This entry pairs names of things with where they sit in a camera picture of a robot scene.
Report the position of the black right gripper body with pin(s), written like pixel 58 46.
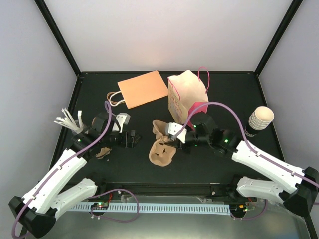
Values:
pixel 186 149

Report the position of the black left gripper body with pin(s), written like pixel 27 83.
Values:
pixel 130 143

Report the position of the brown pulp cup carrier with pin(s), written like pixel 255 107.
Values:
pixel 161 154

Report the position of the brown pulp cup carriers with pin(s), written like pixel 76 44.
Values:
pixel 103 152

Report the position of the cream cakes paper bag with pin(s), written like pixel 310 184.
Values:
pixel 186 91

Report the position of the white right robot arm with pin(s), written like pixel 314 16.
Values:
pixel 295 188

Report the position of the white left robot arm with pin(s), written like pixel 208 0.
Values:
pixel 40 208

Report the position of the plain brown paper bag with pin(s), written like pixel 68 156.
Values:
pixel 139 90

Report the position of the white straws bundle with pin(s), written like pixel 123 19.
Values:
pixel 69 122

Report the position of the stack of paper cups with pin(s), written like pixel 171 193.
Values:
pixel 259 120

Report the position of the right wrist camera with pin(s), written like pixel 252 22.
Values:
pixel 176 132

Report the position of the light blue cable duct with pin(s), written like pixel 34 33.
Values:
pixel 155 208

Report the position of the black frame post right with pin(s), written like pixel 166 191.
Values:
pixel 285 22

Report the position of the black frame post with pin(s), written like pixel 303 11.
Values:
pixel 285 22
pixel 42 6

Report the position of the black frame post left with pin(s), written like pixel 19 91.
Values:
pixel 42 6

